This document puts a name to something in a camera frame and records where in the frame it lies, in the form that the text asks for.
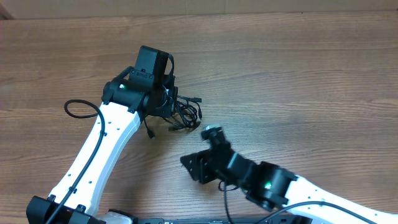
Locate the black usb cable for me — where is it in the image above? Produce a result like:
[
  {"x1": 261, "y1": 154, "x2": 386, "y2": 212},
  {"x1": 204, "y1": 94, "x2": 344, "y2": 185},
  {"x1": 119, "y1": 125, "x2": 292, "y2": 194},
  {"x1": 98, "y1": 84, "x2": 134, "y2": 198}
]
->
[{"x1": 143, "y1": 95, "x2": 203, "y2": 139}]

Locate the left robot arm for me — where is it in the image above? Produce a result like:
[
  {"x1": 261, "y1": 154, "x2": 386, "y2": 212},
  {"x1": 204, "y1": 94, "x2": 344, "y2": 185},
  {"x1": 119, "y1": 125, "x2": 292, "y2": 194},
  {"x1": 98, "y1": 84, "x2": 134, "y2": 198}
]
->
[{"x1": 26, "y1": 45, "x2": 178, "y2": 223}]

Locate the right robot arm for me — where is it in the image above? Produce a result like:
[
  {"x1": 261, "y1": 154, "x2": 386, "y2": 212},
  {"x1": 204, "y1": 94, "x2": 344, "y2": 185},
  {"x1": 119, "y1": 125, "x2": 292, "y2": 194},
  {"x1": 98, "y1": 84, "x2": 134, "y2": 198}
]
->
[{"x1": 180, "y1": 149, "x2": 397, "y2": 223}]

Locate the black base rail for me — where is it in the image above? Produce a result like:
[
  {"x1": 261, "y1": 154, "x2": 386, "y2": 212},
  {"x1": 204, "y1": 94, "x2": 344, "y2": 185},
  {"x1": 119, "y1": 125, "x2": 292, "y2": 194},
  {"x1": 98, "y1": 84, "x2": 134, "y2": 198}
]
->
[{"x1": 106, "y1": 209, "x2": 312, "y2": 224}]

